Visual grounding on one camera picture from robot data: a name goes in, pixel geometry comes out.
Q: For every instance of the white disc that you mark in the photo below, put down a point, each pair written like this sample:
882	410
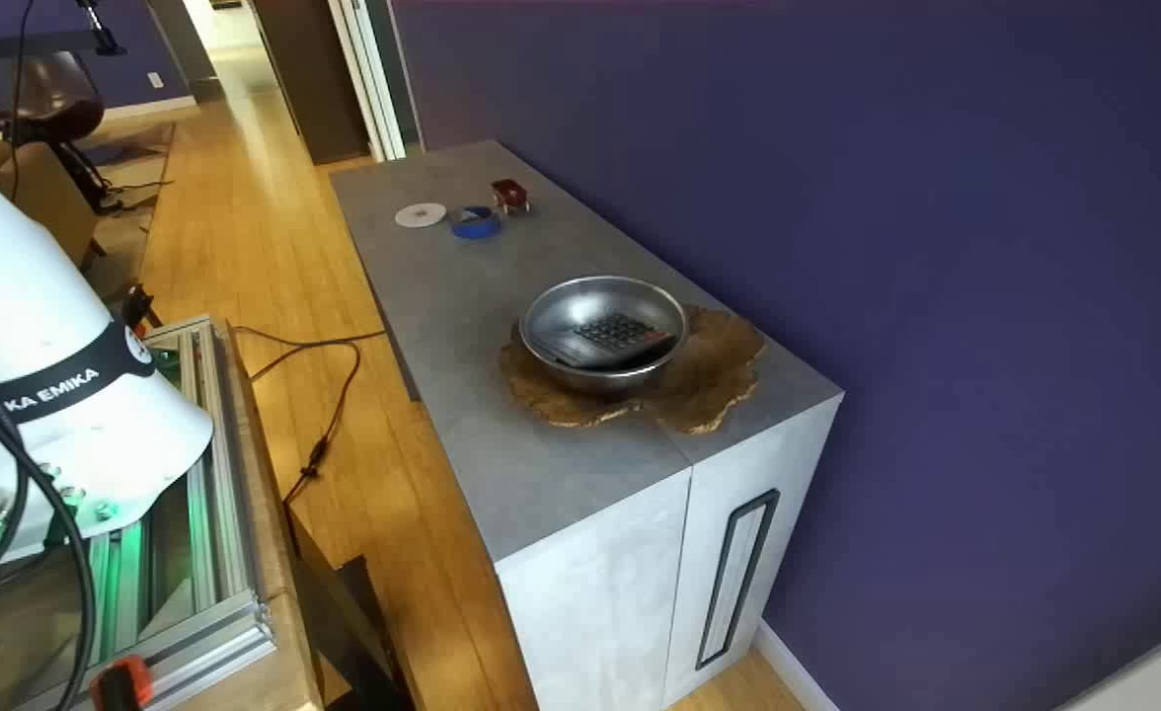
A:
421	216

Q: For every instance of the blue tape roll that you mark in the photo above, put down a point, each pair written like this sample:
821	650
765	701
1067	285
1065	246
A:
474	226

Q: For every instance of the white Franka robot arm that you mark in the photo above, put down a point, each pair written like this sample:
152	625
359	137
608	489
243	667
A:
27	301

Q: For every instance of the small red object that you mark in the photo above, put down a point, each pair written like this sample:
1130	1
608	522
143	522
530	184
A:
510	196

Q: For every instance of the white door frame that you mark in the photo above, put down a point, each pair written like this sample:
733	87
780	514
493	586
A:
376	73

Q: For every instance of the black office chair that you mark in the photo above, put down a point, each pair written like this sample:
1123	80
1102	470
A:
56	97

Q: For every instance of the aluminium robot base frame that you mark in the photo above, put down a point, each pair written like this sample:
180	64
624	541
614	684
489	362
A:
220	528

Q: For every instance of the red clamp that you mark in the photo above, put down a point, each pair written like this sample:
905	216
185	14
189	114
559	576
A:
123	679

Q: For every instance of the wooden live-edge plate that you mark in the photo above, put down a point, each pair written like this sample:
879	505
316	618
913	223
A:
715	380

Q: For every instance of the black floor box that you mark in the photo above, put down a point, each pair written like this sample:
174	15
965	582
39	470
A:
347	634

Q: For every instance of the grey concrete-look cabinet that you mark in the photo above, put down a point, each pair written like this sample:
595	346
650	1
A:
474	339

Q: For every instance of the white wall outlet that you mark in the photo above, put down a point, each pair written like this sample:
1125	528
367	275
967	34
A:
156	80

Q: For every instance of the metal bowl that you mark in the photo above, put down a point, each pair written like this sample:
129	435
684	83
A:
549	329

